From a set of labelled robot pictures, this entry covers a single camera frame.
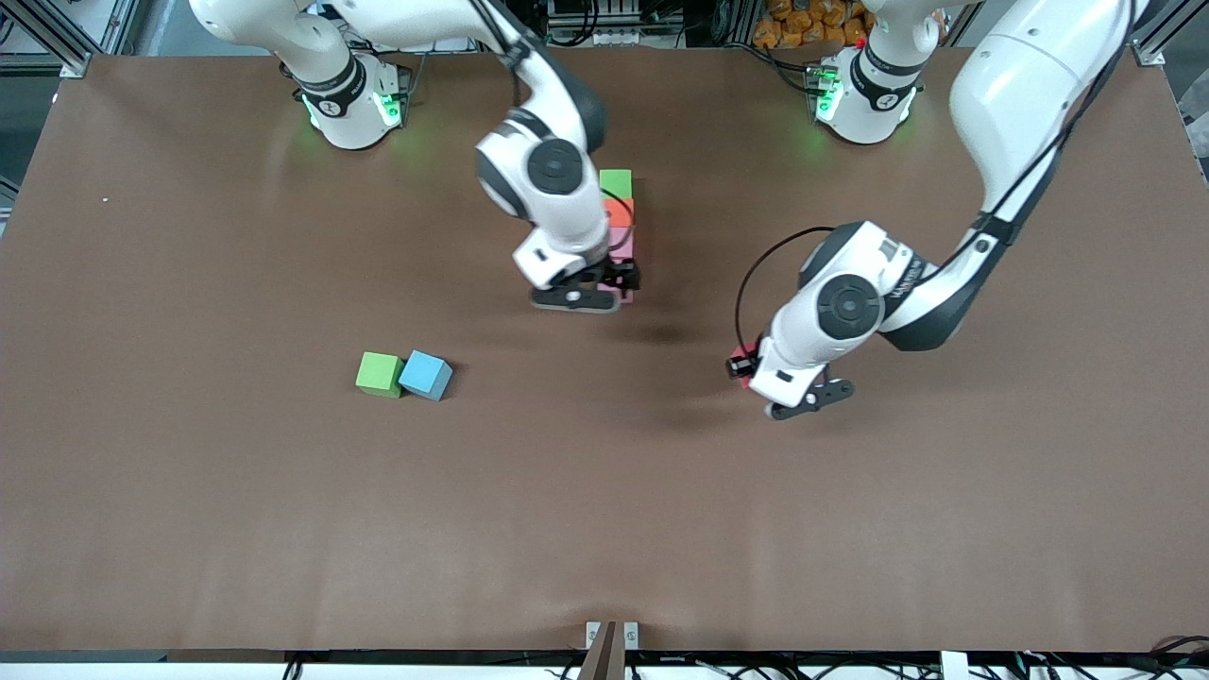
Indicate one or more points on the orange foam cube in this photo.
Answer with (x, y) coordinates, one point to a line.
(623, 215)

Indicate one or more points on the brown wedge post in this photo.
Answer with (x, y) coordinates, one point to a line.
(602, 656)

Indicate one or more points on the pink foam cube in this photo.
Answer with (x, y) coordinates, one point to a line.
(623, 246)
(626, 297)

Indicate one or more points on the green foam cube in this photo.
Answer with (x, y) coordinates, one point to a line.
(378, 373)
(619, 182)

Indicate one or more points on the bag of orange items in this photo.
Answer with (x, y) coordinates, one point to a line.
(803, 24)

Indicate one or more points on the small white box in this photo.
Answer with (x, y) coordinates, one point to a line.
(954, 666)

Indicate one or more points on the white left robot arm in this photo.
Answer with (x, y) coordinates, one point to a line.
(1020, 94)

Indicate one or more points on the blue foam cube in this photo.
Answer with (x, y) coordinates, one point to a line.
(425, 373)

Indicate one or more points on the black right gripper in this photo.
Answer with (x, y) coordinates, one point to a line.
(619, 274)

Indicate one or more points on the aluminium frame strut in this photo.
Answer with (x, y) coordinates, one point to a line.
(1154, 57)
(74, 68)

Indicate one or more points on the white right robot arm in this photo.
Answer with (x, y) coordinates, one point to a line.
(567, 217)

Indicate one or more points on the small metal bracket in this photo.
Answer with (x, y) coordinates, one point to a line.
(631, 635)

